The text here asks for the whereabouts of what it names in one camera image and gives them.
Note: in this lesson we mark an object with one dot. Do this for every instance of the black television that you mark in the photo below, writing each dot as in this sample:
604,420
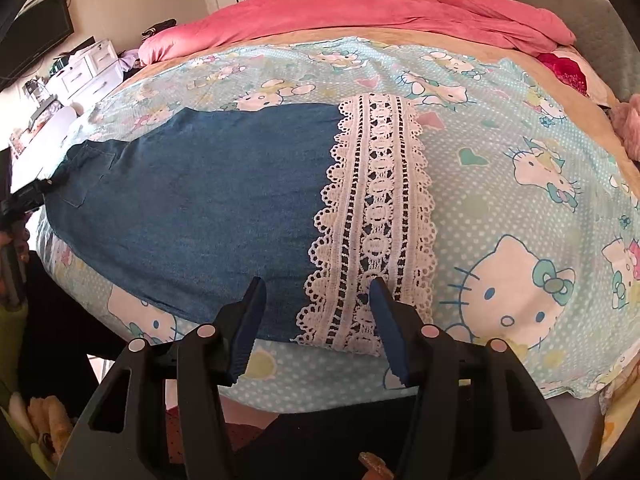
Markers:
33,34

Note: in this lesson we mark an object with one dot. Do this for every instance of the grey quilted headboard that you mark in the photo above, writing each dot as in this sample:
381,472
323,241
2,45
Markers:
602,39

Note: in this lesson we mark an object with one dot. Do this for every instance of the dark clothes pile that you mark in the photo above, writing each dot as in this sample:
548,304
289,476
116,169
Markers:
158,27

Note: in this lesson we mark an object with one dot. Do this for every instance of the red pillow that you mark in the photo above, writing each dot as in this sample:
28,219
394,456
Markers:
566,70

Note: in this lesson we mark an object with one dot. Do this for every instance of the Hello Kitty blue bedsheet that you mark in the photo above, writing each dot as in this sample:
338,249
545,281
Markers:
560,288

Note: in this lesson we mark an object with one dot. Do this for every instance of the pink fluffy garment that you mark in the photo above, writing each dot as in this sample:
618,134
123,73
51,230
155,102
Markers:
625,120

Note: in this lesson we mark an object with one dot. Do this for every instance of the pink duvet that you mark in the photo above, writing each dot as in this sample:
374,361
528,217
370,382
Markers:
507,24

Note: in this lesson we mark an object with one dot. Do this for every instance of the white drawer chest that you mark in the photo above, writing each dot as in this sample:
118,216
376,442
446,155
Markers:
91,75

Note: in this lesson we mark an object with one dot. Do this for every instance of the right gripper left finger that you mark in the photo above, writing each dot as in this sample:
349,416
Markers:
157,414

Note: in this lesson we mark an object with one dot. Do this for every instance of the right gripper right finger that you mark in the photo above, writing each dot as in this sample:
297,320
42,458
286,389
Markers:
478,413

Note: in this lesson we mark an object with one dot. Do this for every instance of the blue denim pants lace hem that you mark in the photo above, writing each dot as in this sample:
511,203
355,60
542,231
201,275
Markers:
190,254

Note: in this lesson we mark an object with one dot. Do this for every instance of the left hand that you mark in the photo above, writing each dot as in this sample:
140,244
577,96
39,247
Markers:
17,236

